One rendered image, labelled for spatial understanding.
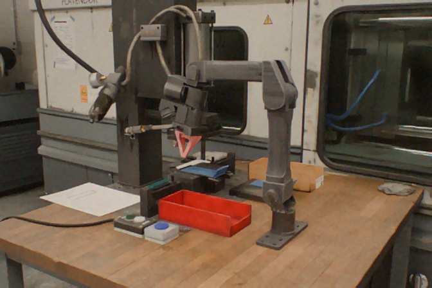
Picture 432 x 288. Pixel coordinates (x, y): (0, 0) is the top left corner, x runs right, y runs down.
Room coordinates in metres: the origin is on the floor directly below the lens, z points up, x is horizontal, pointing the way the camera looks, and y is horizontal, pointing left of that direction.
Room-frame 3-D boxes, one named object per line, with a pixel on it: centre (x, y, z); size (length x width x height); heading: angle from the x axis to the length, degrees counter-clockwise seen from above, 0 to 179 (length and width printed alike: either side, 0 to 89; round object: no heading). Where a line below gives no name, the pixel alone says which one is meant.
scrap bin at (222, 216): (1.29, 0.03, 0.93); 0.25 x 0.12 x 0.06; 57
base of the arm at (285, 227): (1.20, -0.19, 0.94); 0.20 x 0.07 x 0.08; 147
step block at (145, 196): (1.34, 0.20, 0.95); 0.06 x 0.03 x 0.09; 147
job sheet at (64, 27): (2.97, 0.96, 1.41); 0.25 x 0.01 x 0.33; 54
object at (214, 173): (1.52, 0.04, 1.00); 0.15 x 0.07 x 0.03; 57
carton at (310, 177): (1.68, -0.26, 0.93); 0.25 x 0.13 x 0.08; 57
